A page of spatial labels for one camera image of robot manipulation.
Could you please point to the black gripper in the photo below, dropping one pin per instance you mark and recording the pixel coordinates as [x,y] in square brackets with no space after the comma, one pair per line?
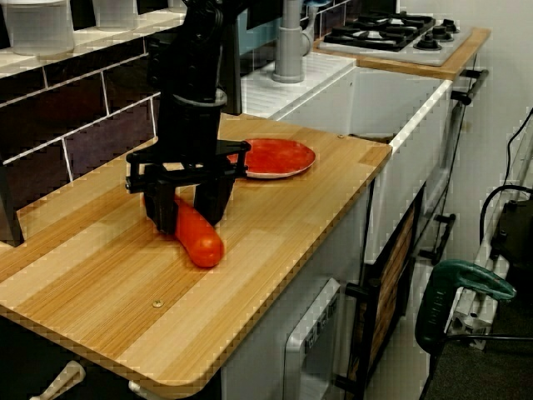
[187,137]

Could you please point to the red toy sausage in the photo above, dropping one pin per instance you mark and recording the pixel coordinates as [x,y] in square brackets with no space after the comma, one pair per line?
[200,239]

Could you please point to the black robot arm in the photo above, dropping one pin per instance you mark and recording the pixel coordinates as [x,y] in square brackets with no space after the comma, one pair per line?
[193,50]

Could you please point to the red plate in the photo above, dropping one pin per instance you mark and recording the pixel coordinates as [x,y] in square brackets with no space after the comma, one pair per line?
[281,158]

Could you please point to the grey toy faucet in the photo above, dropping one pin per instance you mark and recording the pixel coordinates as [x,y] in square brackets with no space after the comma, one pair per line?
[289,50]

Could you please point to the white toy oven door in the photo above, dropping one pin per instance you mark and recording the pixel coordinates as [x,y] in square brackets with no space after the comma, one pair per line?
[308,358]

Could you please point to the white toy sink basin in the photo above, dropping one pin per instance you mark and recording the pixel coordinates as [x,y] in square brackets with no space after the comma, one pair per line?
[375,104]

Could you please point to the wooden slat drawer front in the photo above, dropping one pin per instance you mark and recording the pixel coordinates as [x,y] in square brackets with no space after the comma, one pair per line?
[391,283]

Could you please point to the large translucent plastic container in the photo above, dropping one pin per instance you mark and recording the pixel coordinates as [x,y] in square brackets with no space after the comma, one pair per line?
[39,29]

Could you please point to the green jigsaw power tool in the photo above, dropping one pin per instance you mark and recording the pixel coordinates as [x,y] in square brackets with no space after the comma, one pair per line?
[437,304]

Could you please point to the black stove knob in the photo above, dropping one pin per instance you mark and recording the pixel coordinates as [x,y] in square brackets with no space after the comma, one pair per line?
[451,26]
[429,42]
[442,33]

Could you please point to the grey toy stove hob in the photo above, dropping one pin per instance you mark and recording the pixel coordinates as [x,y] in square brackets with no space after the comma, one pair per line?
[449,48]

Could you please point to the wooden stove counter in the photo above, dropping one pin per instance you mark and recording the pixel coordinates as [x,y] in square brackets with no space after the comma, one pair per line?
[466,58]

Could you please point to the black box device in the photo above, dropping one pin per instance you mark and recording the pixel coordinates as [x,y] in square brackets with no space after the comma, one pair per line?
[516,233]

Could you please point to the black vertical post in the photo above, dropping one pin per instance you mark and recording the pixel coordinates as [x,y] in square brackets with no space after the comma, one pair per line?
[233,75]

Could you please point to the aluminium profile rail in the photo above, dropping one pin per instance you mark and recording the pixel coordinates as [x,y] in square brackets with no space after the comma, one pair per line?
[483,308]

